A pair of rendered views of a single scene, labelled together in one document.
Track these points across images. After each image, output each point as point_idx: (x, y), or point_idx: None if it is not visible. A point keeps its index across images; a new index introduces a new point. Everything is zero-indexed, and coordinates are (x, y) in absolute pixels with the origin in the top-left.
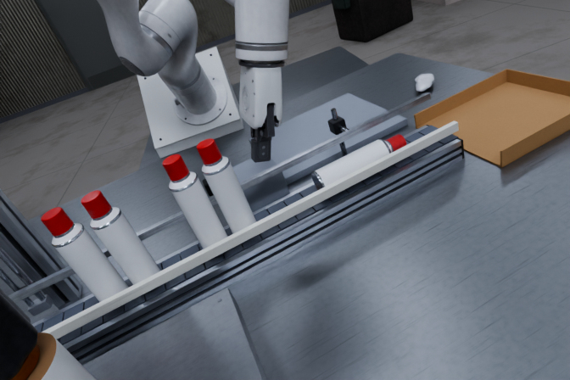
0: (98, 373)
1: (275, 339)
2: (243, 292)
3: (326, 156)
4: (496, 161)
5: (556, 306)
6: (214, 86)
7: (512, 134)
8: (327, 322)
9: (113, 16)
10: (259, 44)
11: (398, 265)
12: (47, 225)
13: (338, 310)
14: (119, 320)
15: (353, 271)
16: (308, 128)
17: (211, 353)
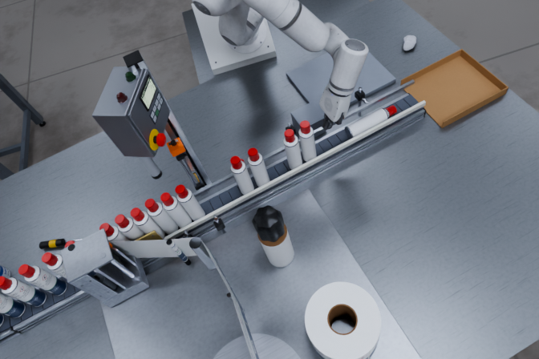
0: None
1: (331, 211)
2: (310, 187)
3: None
4: (439, 123)
5: (446, 203)
6: None
7: (452, 105)
8: (354, 205)
9: (233, 22)
10: (345, 89)
11: (386, 179)
12: (234, 165)
13: (358, 199)
14: (254, 201)
15: (365, 181)
16: (330, 72)
17: (310, 218)
